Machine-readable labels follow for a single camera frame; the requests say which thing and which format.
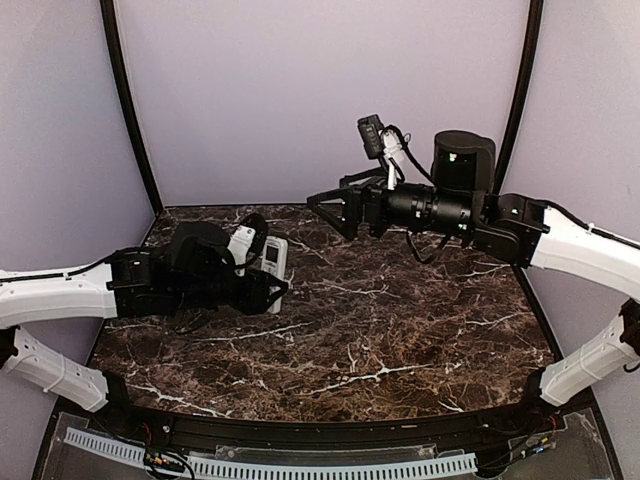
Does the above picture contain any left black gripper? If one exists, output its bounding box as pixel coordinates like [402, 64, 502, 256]
[171, 264, 287, 315]

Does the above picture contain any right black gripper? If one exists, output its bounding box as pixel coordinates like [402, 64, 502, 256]
[307, 163, 475, 239]

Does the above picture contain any white remote control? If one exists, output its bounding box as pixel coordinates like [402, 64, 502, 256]
[257, 236, 290, 315]

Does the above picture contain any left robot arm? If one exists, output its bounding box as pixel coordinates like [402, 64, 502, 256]
[1, 215, 289, 436]

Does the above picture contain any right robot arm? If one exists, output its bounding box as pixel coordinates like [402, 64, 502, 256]
[307, 125, 639, 434]

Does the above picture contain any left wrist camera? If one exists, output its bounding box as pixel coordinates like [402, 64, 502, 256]
[227, 213, 268, 276]

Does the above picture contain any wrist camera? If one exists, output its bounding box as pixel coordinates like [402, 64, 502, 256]
[357, 114, 408, 190]
[227, 213, 268, 276]

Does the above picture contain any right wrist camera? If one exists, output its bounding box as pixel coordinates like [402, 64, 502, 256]
[357, 114, 408, 190]

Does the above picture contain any black front rail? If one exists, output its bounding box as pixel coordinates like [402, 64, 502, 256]
[108, 406, 534, 450]

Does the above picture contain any white slotted cable duct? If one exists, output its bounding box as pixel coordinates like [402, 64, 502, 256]
[64, 427, 478, 479]

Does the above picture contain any right black frame post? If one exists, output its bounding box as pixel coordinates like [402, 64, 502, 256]
[493, 0, 544, 194]

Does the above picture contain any black frame post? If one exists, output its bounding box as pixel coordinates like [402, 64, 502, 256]
[99, 0, 164, 217]
[493, 0, 544, 194]

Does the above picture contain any left black frame post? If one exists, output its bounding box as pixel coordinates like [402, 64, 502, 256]
[99, 0, 164, 217]

